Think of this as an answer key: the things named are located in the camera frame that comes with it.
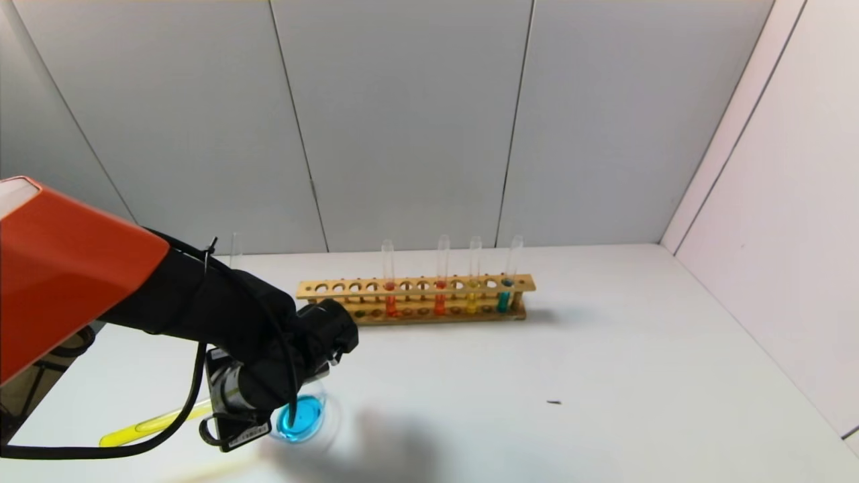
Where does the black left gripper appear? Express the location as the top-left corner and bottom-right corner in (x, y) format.
(205, 347), (272, 453)

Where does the yellow pigment glass test tube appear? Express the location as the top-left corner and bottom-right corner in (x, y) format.
(466, 236), (483, 315)
(99, 397), (217, 448)

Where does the clear glass beaker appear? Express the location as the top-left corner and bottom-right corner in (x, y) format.
(270, 381), (343, 458)

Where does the red pigment glass test tube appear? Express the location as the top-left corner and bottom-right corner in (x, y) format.
(381, 239), (398, 317)
(434, 235), (451, 316)

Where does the wooden test tube rack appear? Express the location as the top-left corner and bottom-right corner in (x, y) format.
(297, 274), (536, 328)

